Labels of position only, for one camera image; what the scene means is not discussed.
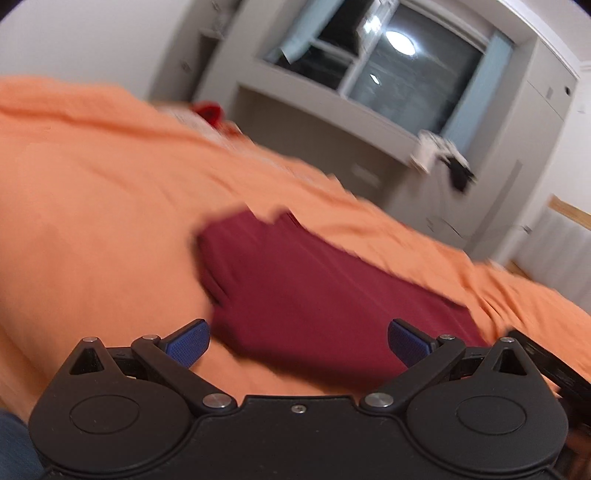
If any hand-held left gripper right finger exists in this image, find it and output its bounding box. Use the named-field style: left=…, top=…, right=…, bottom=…
left=360, top=318, right=532, bottom=414

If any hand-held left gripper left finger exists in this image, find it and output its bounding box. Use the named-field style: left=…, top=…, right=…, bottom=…
left=68, top=318, right=239, bottom=415

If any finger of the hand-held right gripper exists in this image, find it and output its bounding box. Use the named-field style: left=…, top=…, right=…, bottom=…
left=507, top=328, right=591, bottom=417

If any dark red long-sleeve shirt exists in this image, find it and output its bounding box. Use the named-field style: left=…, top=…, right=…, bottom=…
left=196, top=210, right=493, bottom=389

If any grey padded wooden headboard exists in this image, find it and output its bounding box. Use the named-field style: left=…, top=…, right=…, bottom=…
left=509, top=195, right=591, bottom=306

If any orange bed blanket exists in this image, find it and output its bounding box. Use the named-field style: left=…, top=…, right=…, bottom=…
left=0, top=76, right=591, bottom=421

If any black cloth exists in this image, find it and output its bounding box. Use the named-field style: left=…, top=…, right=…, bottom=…
left=444, top=154, right=477, bottom=193

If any person's left leg in jeans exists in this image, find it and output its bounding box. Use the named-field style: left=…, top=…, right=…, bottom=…
left=0, top=410, right=45, bottom=480

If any pale pink cloth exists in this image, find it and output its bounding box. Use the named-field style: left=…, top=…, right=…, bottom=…
left=156, top=103, right=243, bottom=140

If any red plush item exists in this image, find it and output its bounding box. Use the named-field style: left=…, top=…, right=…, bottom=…
left=191, top=102, right=225, bottom=126

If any grey built-in wardrobe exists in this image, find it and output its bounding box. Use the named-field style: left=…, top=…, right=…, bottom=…
left=152, top=0, right=581, bottom=261

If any light blue curtain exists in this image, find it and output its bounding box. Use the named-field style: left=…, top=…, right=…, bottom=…
left=281, top=0, right=346, bottom=60
left=444, top=32, right=516, bottom=154

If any large window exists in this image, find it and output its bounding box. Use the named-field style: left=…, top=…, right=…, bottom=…
left=262, top=0, right=486, bottom=136

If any black cable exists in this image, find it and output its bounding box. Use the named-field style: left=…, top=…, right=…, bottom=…
left=426, top=216, right=468, bottom=238

